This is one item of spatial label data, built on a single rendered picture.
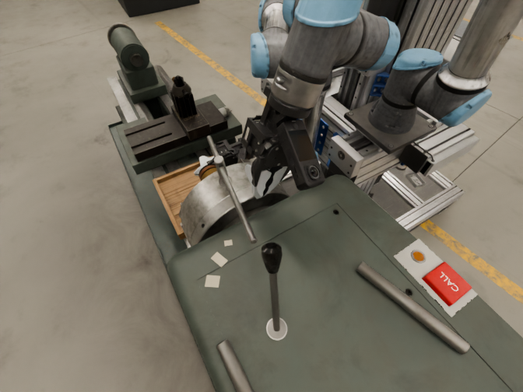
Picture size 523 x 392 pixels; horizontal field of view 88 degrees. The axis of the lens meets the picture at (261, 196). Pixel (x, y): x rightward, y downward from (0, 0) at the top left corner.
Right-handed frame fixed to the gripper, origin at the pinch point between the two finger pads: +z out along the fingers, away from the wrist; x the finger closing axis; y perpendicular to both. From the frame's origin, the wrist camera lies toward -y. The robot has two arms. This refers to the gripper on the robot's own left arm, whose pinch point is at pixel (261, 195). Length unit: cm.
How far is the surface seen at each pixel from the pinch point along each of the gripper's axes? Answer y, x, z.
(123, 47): 122, -2, 19
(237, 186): 10.9, -2.6, 8.0
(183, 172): 55, -9, 42
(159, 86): 119, -19, 36
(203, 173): 30.8, -4.4, 21.5
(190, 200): 16.3, 6.6, 16.0
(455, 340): -38.1, -14.3, -0.5
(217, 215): 6.7, 4.1, 12.4
